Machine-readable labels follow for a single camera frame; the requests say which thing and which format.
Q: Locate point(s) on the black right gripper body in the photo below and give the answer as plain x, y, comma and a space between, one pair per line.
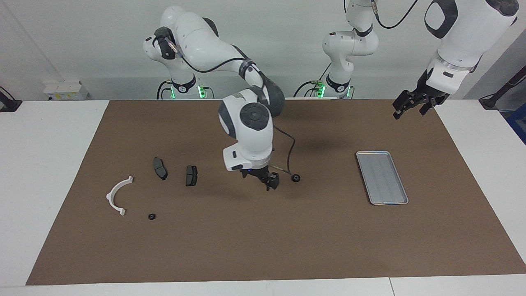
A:
254, 173

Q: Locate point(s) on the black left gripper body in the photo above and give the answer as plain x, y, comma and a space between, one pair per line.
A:
423, 94

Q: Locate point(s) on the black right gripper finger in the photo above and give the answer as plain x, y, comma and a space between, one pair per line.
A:
275, 179
269, 186

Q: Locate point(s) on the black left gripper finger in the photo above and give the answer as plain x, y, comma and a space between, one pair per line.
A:
425, 109
398, 113

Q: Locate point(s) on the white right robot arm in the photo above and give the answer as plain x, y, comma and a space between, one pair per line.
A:
250, 139

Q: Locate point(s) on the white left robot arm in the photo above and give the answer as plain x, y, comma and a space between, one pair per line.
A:
464, 37

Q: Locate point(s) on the silver metal tray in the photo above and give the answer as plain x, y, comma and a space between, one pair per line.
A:
382, 179

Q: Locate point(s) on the brown table mat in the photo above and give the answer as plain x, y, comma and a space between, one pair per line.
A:
267, 238

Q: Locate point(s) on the rectangular dark grey brake pad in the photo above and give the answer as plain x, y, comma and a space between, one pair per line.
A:
191, 176

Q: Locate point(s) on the blue crate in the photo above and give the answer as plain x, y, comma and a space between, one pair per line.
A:
518, 123

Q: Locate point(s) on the curved dark grey brake pad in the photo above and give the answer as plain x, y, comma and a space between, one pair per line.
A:
159, 167

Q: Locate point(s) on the black table clamp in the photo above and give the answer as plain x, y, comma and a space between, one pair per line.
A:
9, 105

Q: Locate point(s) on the white curved plastic bracket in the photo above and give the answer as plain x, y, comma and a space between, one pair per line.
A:
111, 198

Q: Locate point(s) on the white wall socket box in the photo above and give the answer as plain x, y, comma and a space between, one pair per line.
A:
65, 89

